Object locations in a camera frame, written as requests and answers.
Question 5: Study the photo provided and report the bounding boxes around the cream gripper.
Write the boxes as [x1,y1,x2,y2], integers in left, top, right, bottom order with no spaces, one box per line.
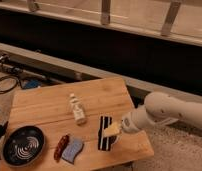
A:
[98,116,121,151]

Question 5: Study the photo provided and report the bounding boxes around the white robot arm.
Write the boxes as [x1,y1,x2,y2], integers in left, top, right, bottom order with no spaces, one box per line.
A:
[99,92,202,139]

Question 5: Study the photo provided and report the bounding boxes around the translucent ceramic cup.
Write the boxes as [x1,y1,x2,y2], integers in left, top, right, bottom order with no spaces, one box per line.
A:
[97,122,121,149]

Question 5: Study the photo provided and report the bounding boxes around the brown red eraser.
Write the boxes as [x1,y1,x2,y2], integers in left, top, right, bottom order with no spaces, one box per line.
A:
[54,135,69,162]

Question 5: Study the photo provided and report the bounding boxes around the small white bottle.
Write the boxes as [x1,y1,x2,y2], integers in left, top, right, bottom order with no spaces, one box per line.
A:
[69,93,87,125]

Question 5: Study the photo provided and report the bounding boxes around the blue sponge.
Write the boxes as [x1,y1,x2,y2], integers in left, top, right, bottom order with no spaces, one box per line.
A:
[62,138,84,164]

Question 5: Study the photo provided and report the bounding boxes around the blue object on floor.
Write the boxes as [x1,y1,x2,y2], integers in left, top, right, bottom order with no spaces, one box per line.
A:
[24,80,39,89]

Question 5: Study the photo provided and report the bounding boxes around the black patterned plate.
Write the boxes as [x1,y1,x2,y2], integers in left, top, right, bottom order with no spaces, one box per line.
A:
[3,126,45,167]

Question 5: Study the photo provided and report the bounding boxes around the black cable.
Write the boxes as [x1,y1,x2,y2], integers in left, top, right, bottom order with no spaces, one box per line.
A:
[0,54,25,95]

